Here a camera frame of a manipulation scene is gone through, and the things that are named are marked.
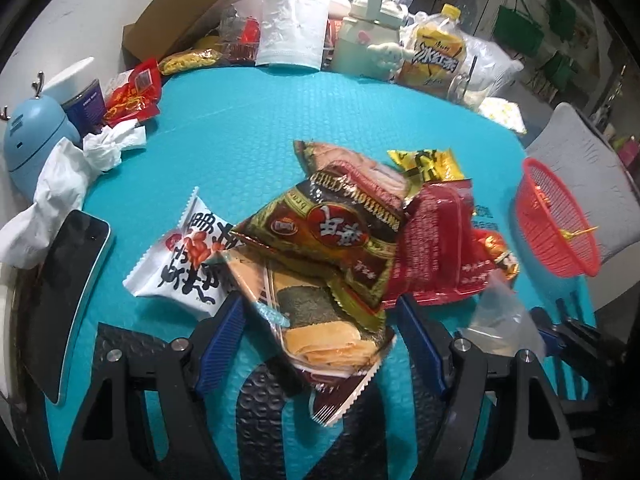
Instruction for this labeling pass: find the grey leaf pattern cushion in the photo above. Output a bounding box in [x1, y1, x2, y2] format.
[526, 103, 639, 262]

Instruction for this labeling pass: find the iced tea bottle yellow cap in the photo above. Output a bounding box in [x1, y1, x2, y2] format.
[397, 3, 466, 99]

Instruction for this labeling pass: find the teal bubble mailer mat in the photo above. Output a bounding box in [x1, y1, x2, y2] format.
[47, 68, 593, 479]

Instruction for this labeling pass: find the yellow red snack bag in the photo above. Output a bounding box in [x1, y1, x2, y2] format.
[387, 148, 465, 197]

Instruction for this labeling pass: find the blue round humidifier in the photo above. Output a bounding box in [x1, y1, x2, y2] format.
[1, 72, 80, 200]

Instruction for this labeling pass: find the red snack packet at edge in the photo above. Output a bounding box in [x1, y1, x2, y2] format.
[103, 58, 162, 128]

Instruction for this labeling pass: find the red orange snack packet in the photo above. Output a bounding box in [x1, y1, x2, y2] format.
[473, 228, 520, 286]

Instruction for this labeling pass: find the yellow snack packet near box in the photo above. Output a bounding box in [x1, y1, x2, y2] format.
[158, 48, 222, 76]

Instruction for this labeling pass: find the dark blue tin can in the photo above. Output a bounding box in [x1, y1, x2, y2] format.
[62, 79, 106, 138]

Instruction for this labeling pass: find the green lollipop yellow stick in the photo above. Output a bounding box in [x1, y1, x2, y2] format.
[559, 226, 597, 242]

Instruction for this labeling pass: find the clear glass mug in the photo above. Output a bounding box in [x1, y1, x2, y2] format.
[447, 55, 491, 112]

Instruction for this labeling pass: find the black smartphone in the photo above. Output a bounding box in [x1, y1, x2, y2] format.
[21, 210, 113, 405]

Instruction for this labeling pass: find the pale green cartoon water bottle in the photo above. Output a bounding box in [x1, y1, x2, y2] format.
[331, 0, 409, 81]

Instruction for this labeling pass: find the crumpled white tissue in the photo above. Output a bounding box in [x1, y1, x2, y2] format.
[0, 119, 146, 270]

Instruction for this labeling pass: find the green tote bag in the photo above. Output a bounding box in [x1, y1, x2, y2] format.
[492, 0, 544, 58]
[546, 0, 576, 41]

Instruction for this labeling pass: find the brown date snack bag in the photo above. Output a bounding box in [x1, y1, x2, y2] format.
[232, 140, 409, 332]

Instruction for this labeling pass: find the clear zip bag with snack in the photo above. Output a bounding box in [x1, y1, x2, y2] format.
[459, 270, 546, 361]

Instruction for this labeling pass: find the dark red snack bag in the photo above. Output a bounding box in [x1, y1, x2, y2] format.
[382, 179, 495, 309]

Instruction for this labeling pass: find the white peanut snack packet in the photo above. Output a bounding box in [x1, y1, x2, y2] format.
[122, 188, 240, 320]

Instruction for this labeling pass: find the red plastic mesh basket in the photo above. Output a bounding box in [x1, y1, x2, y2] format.
[515, 157, 601, 278]

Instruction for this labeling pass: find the smiley face yellow paper pad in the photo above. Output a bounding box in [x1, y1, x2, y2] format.
[478, 96, 527, 136]

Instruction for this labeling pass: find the brown cardboard box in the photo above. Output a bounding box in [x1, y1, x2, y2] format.
[122, 0, 234, 61]

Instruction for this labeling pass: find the seaweed roll snack packet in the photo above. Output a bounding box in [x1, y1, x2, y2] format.
[222, 247, 396, 427]

